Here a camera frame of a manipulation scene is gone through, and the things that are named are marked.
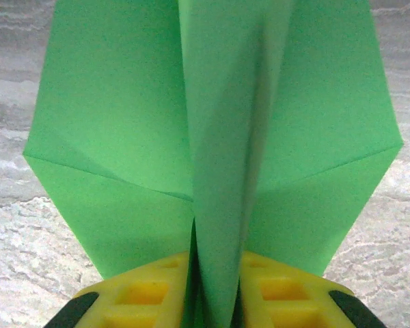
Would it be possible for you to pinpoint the green paper sheet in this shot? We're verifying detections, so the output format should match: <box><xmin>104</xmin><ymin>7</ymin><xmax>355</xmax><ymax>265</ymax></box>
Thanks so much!
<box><xmin>22</xmin><ymin>0</ymin><xmax>405</xmax><ymax>328</ymax></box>

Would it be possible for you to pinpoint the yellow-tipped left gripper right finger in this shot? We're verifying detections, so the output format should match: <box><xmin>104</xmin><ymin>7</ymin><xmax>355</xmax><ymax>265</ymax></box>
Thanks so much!
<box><xmin>234</xmin><ymin>251</ymin><xmax>387</xmax><ymax>328</ymax></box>

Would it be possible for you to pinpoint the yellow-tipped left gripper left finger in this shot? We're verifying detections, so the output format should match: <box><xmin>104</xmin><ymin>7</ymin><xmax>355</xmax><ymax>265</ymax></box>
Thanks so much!
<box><xmin>44</xmin><ymin>251</ymin><xmax>196</xmax><ymax>328</ymax></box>

